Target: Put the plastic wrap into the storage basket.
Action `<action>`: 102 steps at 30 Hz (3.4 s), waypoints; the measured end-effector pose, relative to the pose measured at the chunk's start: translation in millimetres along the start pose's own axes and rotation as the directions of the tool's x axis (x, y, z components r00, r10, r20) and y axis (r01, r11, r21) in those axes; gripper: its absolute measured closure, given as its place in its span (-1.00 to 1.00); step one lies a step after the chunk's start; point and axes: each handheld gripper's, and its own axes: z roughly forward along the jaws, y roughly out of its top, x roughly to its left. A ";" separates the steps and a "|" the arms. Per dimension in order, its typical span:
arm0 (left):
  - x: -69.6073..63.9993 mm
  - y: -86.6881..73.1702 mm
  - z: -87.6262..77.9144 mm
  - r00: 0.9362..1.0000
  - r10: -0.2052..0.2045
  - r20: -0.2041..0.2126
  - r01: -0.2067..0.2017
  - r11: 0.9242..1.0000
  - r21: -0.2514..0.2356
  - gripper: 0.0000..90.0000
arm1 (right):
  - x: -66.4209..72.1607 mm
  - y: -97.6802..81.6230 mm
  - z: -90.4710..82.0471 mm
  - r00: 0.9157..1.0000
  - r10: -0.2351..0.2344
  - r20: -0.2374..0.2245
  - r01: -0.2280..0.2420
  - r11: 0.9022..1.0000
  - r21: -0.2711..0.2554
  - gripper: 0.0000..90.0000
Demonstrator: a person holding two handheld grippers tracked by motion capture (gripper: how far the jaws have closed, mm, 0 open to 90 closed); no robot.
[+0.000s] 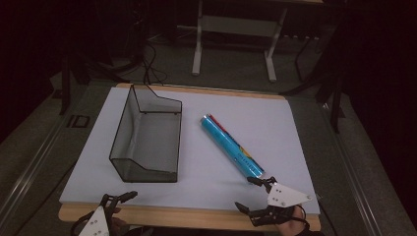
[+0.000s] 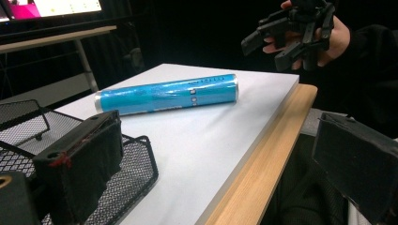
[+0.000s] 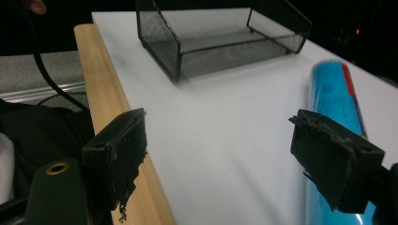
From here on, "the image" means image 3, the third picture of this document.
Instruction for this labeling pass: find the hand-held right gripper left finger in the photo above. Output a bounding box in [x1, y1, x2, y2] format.
[81, 108, 148, 223]

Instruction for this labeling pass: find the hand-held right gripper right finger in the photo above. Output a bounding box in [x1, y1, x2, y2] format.
[288, 109, 386, 215]

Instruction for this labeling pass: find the blue cylindrical can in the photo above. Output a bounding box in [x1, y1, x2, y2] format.
[304, 60, 377, 225]

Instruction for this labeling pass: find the black wire mesh tray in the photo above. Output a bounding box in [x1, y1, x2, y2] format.
[135, 0, 314, 83]

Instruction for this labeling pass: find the black clothing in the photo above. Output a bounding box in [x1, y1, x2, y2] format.
[0, 98, 95, 201]

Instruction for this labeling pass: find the white cloth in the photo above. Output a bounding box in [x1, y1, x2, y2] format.
[0, 132, 16, 204]

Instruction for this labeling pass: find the metal rail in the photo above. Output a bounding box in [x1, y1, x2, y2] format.
[0, 82, 87, 103]

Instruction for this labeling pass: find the black cable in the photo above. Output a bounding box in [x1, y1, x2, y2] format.
[23, 8, 90, 112]

